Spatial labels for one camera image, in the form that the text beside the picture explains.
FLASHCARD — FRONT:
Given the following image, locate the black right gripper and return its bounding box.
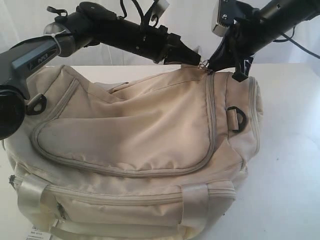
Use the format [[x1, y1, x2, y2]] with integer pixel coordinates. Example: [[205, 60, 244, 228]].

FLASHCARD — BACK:
[[207, 19, 260, 82]]

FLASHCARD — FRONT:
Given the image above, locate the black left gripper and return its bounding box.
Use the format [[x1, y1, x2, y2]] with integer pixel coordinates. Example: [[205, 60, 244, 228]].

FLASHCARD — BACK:
[[129, 25, 202, 66]]

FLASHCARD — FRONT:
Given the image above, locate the beige duffel bag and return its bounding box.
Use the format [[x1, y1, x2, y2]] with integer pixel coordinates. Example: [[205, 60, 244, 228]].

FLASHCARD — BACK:
[[2, 65, 263, 240]]

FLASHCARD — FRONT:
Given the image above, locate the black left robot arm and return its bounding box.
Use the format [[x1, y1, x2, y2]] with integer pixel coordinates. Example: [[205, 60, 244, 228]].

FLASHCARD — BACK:
[[0, 0, 201, 139]]

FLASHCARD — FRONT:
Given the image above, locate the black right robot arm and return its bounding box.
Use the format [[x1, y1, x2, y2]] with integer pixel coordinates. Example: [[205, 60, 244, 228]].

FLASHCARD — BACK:
[[207, 0, 320, 82]]

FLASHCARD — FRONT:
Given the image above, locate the white backdrop curtain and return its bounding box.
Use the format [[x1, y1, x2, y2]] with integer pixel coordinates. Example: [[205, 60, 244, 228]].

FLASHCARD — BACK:
[[0, 0, 320, 68]]

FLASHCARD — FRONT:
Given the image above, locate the white paper label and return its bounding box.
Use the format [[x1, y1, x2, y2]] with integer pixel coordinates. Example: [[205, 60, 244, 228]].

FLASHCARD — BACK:
[[30, 215, 56, 240]]

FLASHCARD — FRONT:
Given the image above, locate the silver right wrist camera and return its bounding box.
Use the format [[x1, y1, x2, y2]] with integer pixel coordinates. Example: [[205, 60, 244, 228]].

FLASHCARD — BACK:
[[211, 0, 238, 37]]

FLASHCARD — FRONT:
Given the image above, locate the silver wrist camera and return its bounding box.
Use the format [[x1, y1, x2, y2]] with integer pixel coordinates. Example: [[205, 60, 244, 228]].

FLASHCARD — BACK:
[[211, 0, 238, 37], [150, 0, 170, 18]]

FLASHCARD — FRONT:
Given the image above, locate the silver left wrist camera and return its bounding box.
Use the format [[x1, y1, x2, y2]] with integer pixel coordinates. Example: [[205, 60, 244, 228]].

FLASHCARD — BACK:
[[150, 0, 170, 18]]

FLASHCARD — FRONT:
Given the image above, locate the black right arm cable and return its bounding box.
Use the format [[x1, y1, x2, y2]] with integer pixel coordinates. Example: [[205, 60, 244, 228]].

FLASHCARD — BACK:
[[272, 27, 320, 61]]

